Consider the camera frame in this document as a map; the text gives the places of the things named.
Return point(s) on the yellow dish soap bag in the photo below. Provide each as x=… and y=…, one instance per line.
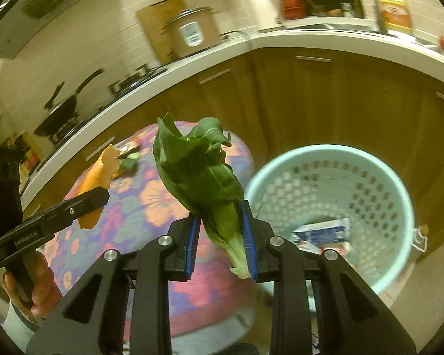
x=396, y=15

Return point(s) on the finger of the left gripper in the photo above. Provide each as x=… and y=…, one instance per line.
x=39, y=229

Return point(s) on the person's left hand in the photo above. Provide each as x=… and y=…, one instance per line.
x=45, y=294

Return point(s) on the white electric kettle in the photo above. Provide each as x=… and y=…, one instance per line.
x=268, y=14

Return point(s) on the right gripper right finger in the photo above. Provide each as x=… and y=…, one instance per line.
x=351, y=317

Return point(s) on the black wok pan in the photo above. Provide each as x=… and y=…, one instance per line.
x=60, y=114

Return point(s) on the green leafy vegetable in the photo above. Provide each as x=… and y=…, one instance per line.
x=192, y=167

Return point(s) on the wooden base cabinets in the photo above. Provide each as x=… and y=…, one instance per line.
x=278, y=99

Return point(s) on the blue white milk carton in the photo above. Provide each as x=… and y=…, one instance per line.
x=320, y=236

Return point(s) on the teal plastic waste basket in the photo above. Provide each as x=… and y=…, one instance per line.
x=329, y=182

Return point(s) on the small green vegetable piece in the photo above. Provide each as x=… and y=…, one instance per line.
x=128, y=162

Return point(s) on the orange snack bag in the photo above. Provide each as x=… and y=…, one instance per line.
x=99, y=175

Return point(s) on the wooden cutting board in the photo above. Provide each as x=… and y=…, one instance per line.
x=153, y=19

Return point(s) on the white countertop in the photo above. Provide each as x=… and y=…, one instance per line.
x=394, y=49

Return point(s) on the floral purple tablecloth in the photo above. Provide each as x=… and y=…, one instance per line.
x=140, y=209

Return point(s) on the brown rice cooker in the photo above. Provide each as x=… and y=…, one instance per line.
x=192, y=31

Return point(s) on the red pot on windowsill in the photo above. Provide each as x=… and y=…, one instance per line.
x=294, y=9

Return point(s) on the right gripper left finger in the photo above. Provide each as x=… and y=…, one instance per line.
x=119, y=291

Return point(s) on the black gas stove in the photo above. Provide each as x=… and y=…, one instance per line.
x=95, y=98

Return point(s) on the chrome sink faucet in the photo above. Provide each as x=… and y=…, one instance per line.
x=372, y=0

